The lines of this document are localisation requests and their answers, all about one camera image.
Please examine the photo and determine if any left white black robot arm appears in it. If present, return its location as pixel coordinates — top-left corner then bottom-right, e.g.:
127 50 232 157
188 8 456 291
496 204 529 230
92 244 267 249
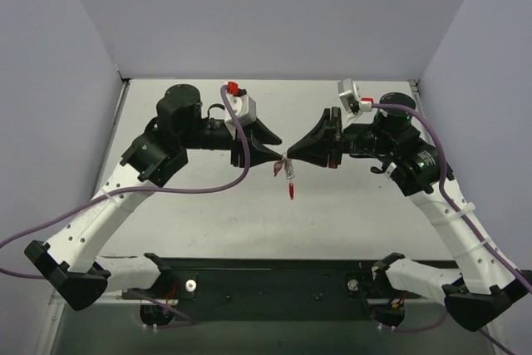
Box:
24 82 282 311

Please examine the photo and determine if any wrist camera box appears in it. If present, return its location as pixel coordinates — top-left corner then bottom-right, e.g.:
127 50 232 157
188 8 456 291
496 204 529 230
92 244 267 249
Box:
337 78 373 117
224 89 257 128

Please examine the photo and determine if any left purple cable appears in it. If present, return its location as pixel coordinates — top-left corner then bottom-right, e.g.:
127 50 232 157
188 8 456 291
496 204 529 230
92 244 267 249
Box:
0 80 253 281

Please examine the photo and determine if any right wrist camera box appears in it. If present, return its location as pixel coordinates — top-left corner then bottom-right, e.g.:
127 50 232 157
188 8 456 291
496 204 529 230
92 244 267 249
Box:
337 78 373 117

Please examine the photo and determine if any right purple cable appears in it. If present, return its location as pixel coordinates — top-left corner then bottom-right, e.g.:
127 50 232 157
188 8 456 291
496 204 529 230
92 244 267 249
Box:
369 101 532 296

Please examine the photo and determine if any purple cable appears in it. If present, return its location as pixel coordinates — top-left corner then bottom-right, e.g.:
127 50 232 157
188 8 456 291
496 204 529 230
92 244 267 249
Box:
369 101 532 296
0 80 253 281

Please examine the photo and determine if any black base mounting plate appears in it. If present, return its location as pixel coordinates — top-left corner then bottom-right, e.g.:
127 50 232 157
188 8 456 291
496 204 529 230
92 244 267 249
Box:
121 258 409 324

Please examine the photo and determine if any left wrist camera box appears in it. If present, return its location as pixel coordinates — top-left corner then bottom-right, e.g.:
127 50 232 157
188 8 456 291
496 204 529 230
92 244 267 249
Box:
224 89 257 128

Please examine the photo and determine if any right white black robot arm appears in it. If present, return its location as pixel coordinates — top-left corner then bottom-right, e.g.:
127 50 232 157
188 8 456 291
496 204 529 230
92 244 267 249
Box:
288 92 531 332

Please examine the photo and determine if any red tagged key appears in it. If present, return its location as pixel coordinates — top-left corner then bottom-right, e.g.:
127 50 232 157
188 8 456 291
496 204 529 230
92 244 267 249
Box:
273 160 284 176

